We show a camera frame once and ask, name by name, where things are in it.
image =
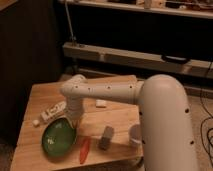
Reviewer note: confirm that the black handle on shelf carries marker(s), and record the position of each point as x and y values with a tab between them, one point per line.
175	60

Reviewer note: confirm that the metal pole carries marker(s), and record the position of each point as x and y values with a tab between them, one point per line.
72	37

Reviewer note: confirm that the wooden lower shelf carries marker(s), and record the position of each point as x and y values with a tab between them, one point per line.
133	59

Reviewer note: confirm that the wooden upper shelf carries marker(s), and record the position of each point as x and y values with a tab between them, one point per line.
128	7

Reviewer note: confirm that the orange carrot toy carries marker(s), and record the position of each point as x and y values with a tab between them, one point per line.
84	150

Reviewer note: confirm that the small white block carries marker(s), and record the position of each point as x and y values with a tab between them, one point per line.
101	103

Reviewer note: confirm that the grey rectangular block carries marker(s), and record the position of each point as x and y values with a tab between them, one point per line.
105	141

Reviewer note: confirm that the wooden shelf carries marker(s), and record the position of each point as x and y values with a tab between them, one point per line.
128	7
133	59

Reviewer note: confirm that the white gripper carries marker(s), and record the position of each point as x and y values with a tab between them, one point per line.
74	111

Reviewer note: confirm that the white tube with cap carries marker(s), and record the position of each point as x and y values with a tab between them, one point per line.
50	114

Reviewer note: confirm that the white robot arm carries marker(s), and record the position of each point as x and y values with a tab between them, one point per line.
167	134

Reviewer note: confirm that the white paper cup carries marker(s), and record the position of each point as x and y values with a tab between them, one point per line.
135	135

